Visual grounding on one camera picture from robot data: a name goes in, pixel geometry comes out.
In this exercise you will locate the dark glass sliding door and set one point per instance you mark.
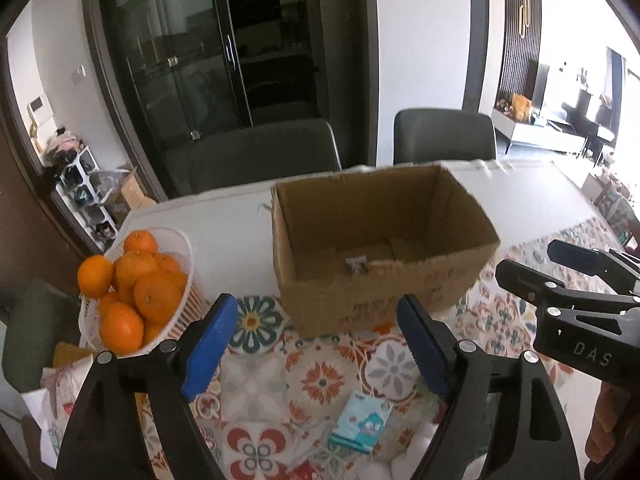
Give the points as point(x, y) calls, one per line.
point(175, 60)

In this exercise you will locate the blue tissue packet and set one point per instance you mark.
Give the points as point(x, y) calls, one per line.
point(360, 420)

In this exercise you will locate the white wall intercom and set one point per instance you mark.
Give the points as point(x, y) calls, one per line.
point(40, 110)

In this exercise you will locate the open cardboard box with flaps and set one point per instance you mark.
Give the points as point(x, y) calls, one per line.
point(132, 195)

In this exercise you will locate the narrow dark grey dining chair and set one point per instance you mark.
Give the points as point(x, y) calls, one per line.
point(445, 135)

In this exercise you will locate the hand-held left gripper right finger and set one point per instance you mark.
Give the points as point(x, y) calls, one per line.
point(425, 350)

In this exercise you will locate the wide dark grey dining chair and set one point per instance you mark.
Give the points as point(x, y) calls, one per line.
point(265, 155)

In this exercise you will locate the white slatted plastic basket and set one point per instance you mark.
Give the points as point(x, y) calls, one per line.
point(186, 310)

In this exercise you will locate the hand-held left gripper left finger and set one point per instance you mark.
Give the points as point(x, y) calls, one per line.
point(210, 345)

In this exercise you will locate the person's right hand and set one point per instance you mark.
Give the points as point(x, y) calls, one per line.
point(605, 420)

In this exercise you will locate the brown cardboard box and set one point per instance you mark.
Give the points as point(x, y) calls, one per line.
point(350, 300)

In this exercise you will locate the small printed packet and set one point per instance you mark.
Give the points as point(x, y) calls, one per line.
point(357, 264)

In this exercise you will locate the orange paper bag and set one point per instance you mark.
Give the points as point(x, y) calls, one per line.
point(521, 107)

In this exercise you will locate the white wall switch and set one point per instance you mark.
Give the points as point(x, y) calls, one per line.
point(78, 74)

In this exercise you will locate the white floral patterned tablecloth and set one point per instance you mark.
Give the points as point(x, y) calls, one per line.
point(320, 385)

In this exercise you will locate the white tv cabinet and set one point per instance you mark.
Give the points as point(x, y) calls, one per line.
point(535, 132)

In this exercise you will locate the pile of oranges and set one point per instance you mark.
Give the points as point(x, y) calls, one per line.
point(155, 295)

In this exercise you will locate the yellow table runner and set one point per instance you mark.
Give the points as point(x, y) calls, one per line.
point(70, 355)

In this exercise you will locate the gold wall ornament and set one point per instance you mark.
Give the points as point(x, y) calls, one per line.
point(524, 15)

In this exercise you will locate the white shoe rack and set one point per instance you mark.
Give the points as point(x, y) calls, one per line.
point(87, 195)

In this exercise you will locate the flat television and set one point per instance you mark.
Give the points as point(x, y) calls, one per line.
point(541, 85)

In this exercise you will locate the dark green side chair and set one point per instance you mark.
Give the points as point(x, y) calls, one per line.
point(35, 330)

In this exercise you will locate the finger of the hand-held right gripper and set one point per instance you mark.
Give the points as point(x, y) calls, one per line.
point(525, 277)
point(575, 255)

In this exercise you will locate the tissue pack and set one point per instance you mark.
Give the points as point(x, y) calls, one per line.
point(55, 400)

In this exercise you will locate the chair with colourful cushion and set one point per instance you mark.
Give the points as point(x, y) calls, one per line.
point(620, 210)

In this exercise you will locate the dark slatted wall panel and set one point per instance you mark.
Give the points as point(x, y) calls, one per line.
point(520, 60)

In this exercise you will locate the dark interior door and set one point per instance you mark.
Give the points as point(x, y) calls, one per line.
point(475, 40)

